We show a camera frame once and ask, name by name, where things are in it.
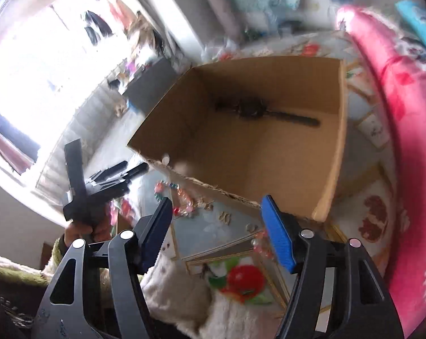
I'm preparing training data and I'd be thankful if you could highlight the beige garment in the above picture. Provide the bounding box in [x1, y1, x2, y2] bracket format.
[130, 10, 157, 48]

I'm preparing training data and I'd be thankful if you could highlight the hanging red garment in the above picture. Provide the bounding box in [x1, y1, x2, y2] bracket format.
[107, 0, 132, 25]

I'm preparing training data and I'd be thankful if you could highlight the fruit print tablecloth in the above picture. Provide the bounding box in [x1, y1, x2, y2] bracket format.
[116, 30, 402, 320]

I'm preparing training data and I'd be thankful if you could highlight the dark grey cabinet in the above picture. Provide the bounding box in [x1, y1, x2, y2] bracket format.
[123, 58, 180, 108]

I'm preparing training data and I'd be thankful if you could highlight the large multicolour bead bracelet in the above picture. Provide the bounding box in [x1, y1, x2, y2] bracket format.
[154, 181, 197, 217]

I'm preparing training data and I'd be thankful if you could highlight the dark red cloth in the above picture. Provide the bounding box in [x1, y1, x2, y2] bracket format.
[0, 111, 40, 175]

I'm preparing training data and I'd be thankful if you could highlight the pink floral blanket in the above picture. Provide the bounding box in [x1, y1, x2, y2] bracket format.
[335, 5, 426, 339]

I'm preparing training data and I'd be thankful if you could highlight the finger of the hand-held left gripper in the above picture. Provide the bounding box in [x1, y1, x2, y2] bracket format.
[89, 160, 129, 184]
[123, 162, 150, 181]

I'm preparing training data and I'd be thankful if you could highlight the person's left hand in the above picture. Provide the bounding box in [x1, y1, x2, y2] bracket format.
[64, 201, 113, 248]

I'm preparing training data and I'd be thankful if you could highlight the pale paper roll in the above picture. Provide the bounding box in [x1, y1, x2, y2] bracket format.
[204, 0, 244, 41]

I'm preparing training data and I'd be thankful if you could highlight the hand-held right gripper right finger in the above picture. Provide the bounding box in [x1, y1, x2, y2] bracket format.
[260, 194, 406, 339]

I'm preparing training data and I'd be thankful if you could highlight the black wrist watch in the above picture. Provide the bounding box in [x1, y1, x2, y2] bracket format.
[215, 97, 321, 129]

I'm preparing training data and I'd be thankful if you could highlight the cardboard box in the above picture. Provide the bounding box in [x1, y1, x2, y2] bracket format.
[127, 56, 348, 221]

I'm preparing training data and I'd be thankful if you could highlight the hanging dark garment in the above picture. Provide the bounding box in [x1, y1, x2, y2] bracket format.
[82, 10, 113, 45]

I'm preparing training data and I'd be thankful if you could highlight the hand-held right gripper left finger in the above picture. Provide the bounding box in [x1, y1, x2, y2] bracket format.
[34, 196, 173, 339]

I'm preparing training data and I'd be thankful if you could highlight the blue printed pillow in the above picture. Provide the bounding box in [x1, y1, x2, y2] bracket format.
[395, 0, 426, 46]

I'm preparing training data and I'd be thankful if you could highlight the white fluffy clothing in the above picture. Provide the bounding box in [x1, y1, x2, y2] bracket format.
[140, 251, 288, 339]

